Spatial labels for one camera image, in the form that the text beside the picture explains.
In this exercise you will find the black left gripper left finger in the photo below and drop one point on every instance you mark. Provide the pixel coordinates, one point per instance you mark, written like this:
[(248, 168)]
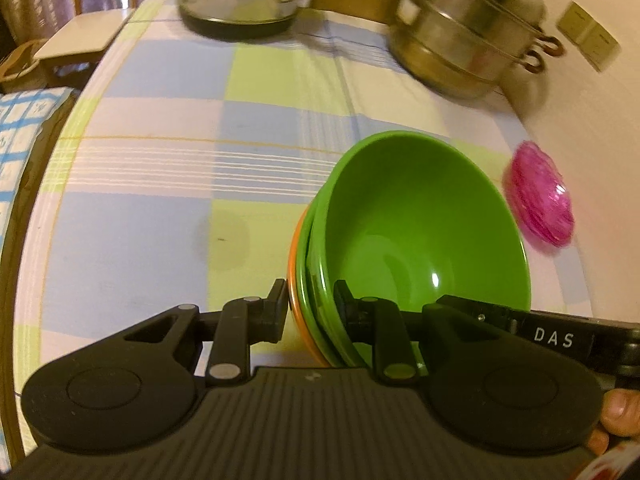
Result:
[(241, 323)]

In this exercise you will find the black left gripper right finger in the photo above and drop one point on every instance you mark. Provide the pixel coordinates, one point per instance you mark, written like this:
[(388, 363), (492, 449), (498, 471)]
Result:
[(378, 322)]

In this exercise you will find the orange plastic bowl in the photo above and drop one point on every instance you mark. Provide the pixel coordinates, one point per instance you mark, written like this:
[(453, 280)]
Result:
[(297, 313)]

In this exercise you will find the green plastic bowl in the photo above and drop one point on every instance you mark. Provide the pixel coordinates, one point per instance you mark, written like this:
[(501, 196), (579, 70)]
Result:
[(306, 295), (409, 218)]

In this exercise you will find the pink glass plate fan pattern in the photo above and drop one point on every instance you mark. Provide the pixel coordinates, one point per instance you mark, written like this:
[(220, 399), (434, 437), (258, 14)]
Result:
[(538, 198)]

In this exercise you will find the right hand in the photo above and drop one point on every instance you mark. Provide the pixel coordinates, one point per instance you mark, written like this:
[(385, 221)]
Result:
[(616, 439)]

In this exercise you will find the checkered tablecloth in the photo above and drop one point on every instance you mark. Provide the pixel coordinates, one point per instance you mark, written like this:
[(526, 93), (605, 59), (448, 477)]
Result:
[(187, 162)]

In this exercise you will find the blue checkered bed sheet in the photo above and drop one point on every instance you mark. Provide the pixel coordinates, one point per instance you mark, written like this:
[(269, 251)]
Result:
[(31, 122)]

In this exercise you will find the stainless steel steamer pot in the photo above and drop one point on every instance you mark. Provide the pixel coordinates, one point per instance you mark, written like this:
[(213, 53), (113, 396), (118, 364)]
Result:
[(462, 48)]

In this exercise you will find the white wooden chair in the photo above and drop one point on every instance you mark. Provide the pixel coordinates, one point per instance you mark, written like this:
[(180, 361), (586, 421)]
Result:
[(86, 37)]

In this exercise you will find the beige plastic basin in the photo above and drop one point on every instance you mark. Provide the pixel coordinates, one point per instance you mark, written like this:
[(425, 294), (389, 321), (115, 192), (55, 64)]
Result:
[(21, 71)]

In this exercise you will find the double wall socket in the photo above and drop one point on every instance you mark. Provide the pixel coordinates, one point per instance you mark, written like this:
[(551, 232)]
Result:
[(597, 46)]

